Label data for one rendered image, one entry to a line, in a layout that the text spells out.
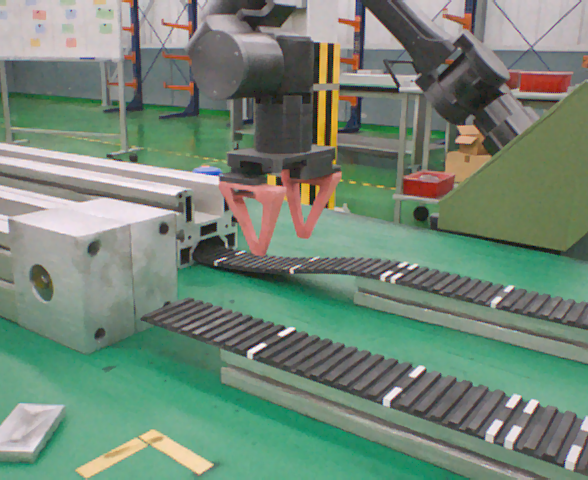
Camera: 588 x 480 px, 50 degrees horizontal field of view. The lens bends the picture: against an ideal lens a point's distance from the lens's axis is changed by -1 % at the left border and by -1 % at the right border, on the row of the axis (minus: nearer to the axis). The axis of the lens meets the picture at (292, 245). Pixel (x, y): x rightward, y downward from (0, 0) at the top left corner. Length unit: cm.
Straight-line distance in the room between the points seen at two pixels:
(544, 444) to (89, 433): 26
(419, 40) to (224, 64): 50
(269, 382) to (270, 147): 25
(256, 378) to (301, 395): 4
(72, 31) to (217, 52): 596
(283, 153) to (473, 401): 31
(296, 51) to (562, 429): 39
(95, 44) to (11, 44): 98
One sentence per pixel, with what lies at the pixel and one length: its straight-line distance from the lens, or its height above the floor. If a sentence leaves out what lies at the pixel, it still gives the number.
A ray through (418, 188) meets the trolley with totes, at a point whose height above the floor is 31.
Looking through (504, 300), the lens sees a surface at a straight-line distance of 55.
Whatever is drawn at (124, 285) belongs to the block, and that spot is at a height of 83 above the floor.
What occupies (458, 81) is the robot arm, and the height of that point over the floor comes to 97.
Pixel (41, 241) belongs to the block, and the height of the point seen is 86.
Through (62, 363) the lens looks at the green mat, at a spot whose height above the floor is 78.
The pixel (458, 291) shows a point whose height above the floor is 81.
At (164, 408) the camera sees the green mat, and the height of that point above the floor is 78.
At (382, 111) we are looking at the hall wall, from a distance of 936.
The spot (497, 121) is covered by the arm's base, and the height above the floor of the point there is 92.
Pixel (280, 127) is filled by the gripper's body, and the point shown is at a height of 94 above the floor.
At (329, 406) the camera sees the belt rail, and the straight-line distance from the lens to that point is 41.
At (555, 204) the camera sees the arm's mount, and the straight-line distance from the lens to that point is 83.
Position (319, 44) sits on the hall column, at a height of 109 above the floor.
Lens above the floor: 100
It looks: 17 degrees down
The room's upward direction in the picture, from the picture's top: 1 degrees clockwise
